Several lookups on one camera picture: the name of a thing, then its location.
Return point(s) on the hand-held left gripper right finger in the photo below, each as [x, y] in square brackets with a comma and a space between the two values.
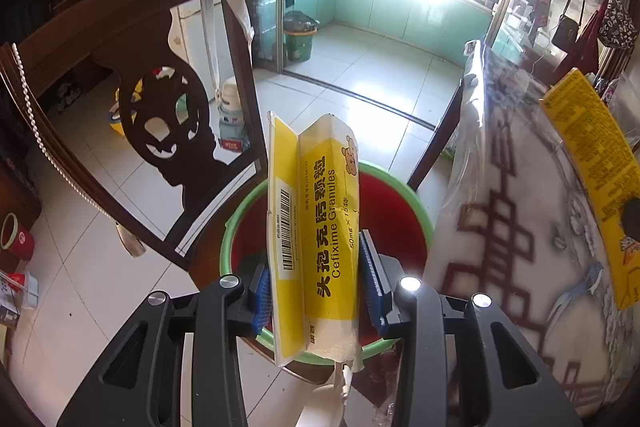
[372, 282]

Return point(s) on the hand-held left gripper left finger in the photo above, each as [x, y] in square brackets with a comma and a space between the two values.
[260, 302]

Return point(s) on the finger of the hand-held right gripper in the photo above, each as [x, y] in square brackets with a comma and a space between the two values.
[631, 222]

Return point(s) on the yellow medicine box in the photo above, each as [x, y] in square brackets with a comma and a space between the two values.
[325, 232]

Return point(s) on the red bucket with green rim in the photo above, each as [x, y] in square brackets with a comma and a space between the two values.
[400, 217]

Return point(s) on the long yellow packet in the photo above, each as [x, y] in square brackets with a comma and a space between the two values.
[590, 157]

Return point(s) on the black shoulder bag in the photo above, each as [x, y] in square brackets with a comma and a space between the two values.
[567, 32]

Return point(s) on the patterned tablecloth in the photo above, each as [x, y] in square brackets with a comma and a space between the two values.
[520, 217]

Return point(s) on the beige hanging pendant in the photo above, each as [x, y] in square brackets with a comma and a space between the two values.
[129, 241]

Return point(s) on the dark wooden table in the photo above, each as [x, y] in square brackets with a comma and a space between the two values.
[435, 142]

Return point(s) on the black white patterned bag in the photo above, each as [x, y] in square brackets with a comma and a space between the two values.
[617, 22]

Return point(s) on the white kettle jug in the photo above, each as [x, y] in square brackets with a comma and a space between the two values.
[231, 94]

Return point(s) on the small box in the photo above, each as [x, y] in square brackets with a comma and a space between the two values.
[20, 292]

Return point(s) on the yellow plastic toy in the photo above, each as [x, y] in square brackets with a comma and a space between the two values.
[117, 107]

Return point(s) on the red cup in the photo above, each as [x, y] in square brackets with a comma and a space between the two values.
[20, 242]

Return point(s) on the green kitchen waste bin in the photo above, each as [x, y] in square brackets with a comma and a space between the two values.
[299, 39]

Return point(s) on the teal kitchen cabinets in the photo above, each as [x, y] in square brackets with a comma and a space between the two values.
[380, 2]

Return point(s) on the shoes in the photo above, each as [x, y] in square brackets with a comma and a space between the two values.
[67, 97]

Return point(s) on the dark carved wooden chair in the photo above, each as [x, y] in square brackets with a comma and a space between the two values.
[100, 22]

